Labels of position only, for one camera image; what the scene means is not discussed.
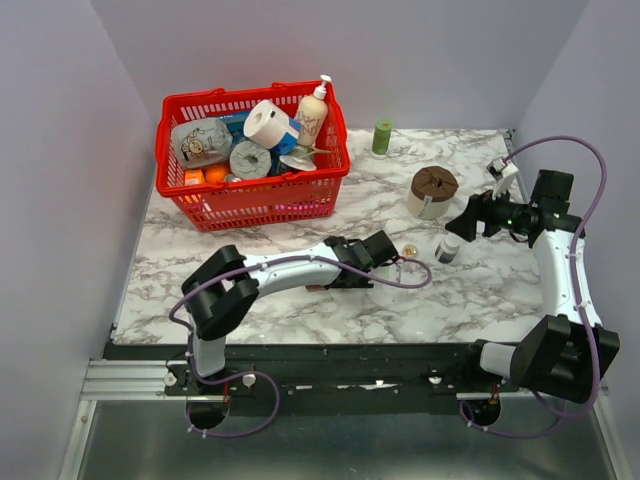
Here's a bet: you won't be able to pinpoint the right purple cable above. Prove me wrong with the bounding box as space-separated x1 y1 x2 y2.
458 135 609 439

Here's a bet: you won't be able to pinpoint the silver tin can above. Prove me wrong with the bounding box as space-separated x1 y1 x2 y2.
277 145 330 174

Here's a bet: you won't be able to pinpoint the green lid of bottle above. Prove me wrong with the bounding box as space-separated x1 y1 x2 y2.
371 118 393 155

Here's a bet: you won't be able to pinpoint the beige jar brown lid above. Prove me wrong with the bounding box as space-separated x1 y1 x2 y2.
406 166 459 220

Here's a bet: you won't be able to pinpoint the cream pump lotion bottle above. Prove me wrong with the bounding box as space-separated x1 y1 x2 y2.
295 75 332 147

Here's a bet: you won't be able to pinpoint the blue package in basket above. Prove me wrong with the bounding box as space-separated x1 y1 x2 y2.
229 103 299 180

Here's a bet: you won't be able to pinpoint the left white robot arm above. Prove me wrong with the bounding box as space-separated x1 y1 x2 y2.
181 231 398 395

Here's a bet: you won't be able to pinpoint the white small pill bottle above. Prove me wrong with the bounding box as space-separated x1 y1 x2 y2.
434 234 461 264

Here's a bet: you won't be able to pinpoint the red plastic shopping basket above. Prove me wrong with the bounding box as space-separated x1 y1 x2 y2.
155 80 351 232

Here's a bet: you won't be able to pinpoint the orange small box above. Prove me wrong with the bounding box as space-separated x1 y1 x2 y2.
184 169 206 186

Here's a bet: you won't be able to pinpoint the clear pill bottle yellow pills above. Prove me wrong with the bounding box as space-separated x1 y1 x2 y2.
402 244 419 259

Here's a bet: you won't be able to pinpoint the purple cable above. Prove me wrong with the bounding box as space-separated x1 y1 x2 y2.
168 252 434 439
458 135 609 439

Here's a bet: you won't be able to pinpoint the orange fruit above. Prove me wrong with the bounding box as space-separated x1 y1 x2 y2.
204 163 231 184

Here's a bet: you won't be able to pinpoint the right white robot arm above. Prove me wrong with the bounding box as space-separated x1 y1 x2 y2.
445 170 620 404

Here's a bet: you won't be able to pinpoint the white toilet paper roll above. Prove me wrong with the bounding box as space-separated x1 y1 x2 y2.
243 100 300 154

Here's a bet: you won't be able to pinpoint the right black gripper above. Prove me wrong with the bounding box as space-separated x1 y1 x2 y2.
445 181 536 242

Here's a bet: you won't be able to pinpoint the grey toilet paper roll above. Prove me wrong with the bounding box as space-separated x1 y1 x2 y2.
229 140 272 180

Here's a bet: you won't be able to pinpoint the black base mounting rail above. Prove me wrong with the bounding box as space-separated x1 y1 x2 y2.
164 337 521 416

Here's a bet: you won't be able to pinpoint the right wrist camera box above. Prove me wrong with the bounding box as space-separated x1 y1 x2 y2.
486 158 519 200

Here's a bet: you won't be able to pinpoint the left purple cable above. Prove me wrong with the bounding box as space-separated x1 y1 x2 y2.
168 252 434 439

